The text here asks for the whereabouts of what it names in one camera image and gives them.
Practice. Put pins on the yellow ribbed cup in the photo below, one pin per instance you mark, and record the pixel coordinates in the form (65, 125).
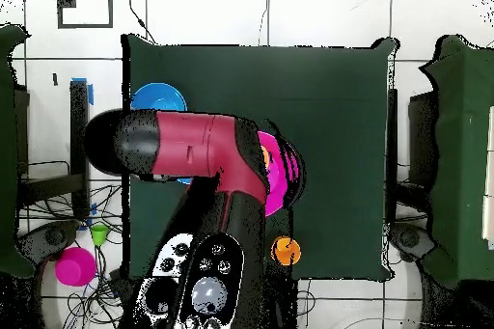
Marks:
(265, 155)

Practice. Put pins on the large pink bowl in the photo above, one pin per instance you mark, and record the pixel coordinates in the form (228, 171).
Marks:
(278, 186)

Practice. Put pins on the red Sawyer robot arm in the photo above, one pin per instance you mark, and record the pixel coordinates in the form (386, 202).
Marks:
(193, 143)

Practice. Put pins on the orange cup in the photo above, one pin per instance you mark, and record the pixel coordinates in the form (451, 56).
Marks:
(288, 251)

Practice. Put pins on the dark green table cloth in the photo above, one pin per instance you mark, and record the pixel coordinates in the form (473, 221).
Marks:
(332, 93)

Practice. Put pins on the small green cup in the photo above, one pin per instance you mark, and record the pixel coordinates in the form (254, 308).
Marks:
(99, 233)

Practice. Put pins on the blue tape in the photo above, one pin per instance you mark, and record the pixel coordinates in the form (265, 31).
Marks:
(90, 95)

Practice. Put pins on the black box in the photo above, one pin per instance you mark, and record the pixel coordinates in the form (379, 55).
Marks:
(422, 140)

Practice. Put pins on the black power adapter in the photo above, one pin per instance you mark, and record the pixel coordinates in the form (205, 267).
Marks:
(119, 286)

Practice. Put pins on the black equipment base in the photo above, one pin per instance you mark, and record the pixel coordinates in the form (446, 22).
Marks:
(411, 238)
(50, 236)

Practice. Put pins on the pink cup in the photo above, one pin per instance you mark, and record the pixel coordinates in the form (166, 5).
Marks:
(75, 266)

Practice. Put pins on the green cloth covered table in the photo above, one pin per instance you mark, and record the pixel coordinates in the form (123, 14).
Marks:
(459, 151)
(7, 55)

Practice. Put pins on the black post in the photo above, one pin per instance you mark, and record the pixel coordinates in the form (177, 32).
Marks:
(392, 143)

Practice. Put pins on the black stand frame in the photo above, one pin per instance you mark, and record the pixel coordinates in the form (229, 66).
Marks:
(79, 190)

